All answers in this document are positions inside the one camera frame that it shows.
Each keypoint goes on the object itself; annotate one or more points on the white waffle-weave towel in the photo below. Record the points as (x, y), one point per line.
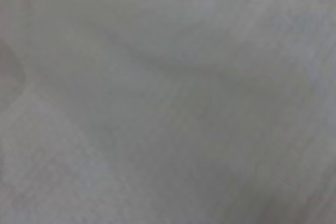
(168, 103)

